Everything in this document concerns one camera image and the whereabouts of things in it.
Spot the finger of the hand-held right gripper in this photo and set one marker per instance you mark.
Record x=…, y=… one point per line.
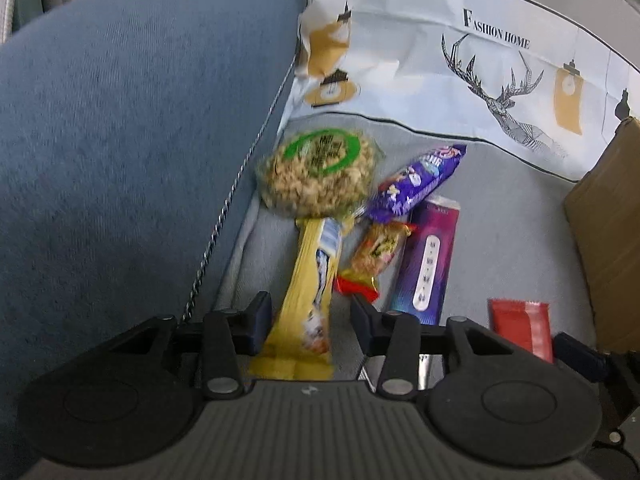
x=580, y=357

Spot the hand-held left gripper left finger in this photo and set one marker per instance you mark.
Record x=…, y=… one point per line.
x=257, y=322

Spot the brown cardboard box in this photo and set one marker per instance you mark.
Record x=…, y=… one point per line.
x=610, y=230

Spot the red packet white label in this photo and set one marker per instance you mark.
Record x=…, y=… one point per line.
x=520, y=327

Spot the puffed grain cake packet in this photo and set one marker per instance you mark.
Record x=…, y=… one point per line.
x=315, y=175

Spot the purple snack packet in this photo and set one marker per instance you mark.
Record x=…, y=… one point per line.
x=415, y=182

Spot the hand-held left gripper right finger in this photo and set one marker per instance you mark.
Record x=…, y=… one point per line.
x=361, y=321

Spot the small red yellow snack packet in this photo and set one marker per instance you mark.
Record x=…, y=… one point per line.
x=377, y=250

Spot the purple pink snack box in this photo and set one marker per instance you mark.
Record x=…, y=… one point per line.
x=430, y=260

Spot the yellow wafer bar packet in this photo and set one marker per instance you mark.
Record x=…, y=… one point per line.
x=307, y=300

